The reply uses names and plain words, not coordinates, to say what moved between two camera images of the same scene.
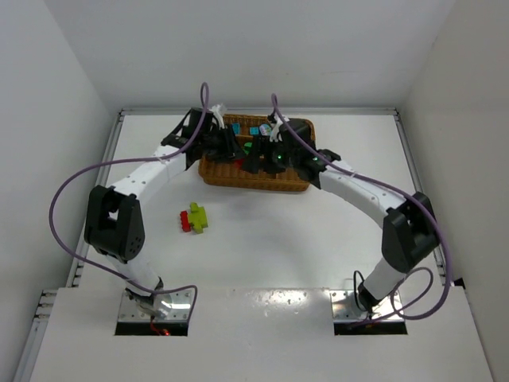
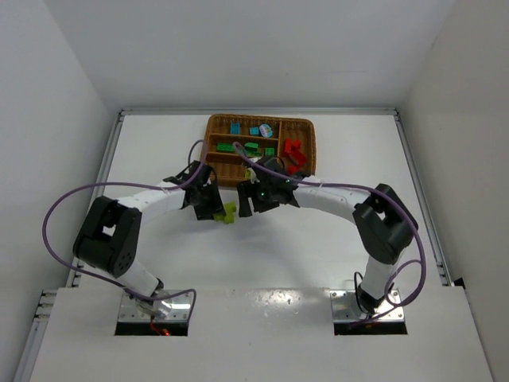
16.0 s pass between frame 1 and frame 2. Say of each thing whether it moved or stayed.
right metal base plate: stayed
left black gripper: moved
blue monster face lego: stayed
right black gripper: moved
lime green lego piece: moved
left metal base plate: stayed
